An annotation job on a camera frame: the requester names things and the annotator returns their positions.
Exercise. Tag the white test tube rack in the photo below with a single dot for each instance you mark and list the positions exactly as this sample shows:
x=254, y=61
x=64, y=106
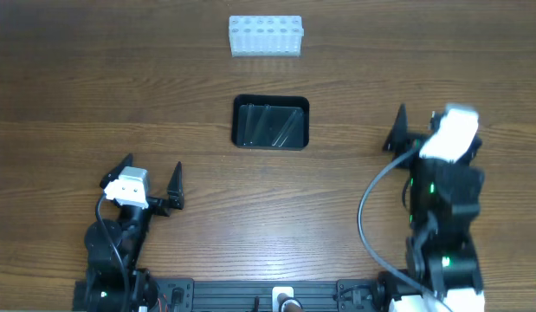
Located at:
x=265, y=41

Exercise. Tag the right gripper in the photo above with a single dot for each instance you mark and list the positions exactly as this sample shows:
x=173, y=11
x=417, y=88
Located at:
x=412, y=142

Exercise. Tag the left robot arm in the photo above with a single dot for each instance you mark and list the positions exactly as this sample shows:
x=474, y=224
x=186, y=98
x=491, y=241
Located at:
x=103, y=245

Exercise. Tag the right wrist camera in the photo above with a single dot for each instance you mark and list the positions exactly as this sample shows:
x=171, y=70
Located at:
x=451, y=134

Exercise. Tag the black tray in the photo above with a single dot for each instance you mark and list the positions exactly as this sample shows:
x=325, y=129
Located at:
x=272, y=99

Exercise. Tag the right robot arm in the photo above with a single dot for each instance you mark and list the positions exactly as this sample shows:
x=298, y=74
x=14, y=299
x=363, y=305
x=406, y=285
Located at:
x=449, y=195

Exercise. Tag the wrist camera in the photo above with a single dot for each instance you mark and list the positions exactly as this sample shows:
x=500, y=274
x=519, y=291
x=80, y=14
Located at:
x=129, y=186
x=451, y=134

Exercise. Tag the clear test tube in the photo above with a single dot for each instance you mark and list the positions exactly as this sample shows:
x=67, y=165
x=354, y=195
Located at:
x=293, y=130
x=285, y=126
x=247, y=125
x=261, y=122

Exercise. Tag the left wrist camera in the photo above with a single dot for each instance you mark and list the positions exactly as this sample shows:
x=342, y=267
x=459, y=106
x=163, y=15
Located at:
x=129, y=186

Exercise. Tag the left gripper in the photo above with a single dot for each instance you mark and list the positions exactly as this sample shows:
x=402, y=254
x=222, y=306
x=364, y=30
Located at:
x=159, y=206

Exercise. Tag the mounting rail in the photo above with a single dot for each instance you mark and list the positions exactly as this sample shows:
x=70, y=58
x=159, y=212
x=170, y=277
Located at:
x=233, y=294

